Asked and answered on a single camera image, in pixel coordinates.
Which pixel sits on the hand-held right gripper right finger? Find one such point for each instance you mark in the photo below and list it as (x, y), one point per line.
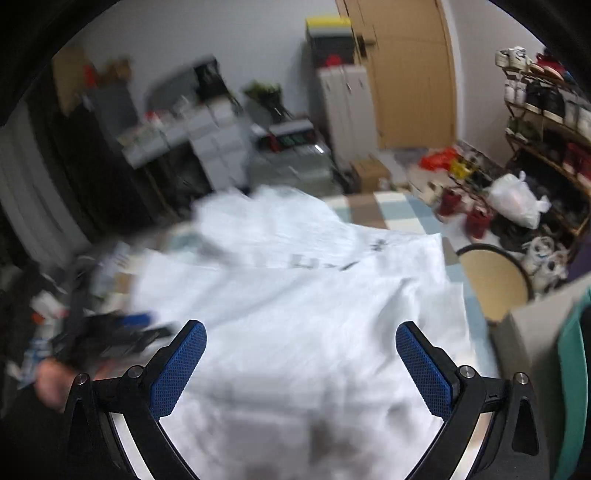
(422, 371)

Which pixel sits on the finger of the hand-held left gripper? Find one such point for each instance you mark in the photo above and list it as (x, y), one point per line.
(147, 336)
(136, 318)

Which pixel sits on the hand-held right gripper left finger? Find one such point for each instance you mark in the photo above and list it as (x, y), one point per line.
(180, 369)

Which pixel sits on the light grey sweatshirt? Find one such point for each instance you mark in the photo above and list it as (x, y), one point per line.
(300, 323)

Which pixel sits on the person's left hand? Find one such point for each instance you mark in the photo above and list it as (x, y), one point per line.
(51, 385)

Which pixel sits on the grey fabric panel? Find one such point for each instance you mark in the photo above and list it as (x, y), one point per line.
(526, 337)

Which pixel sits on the round beige stool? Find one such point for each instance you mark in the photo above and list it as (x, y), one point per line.
(494, 281)

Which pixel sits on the red flower pot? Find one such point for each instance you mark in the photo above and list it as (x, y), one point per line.
(450, 203)
(478, 222)

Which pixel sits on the plaid bed sheet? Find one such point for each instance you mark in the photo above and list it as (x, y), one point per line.
(401, 210)

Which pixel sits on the white sneakers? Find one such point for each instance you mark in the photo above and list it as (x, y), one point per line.
(542, 258)

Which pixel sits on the purple cloth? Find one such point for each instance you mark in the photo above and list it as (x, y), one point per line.
(581, 267)

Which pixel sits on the white plastic bag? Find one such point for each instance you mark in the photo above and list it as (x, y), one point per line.
(512, 198)

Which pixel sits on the brown cardboard box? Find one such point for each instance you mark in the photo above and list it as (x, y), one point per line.
(69, 78)
(369, 175)

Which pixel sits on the yellow bag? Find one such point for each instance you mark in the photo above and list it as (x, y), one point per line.
(461, 169)

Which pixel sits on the red plastic bag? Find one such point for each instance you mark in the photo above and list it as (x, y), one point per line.
(436, 160)

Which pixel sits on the green potted plant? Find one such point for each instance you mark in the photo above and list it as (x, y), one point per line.
(263, 92)

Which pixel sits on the white cabinet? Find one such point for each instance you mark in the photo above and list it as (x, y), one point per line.
(344, 106)

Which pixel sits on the wooden shoe rack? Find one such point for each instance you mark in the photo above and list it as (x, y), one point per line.
(554, 121)

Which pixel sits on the wooden door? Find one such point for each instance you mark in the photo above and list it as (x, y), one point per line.
(406, 83)

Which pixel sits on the black storage box yellow lid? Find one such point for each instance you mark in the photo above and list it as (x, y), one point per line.
(330, 41)

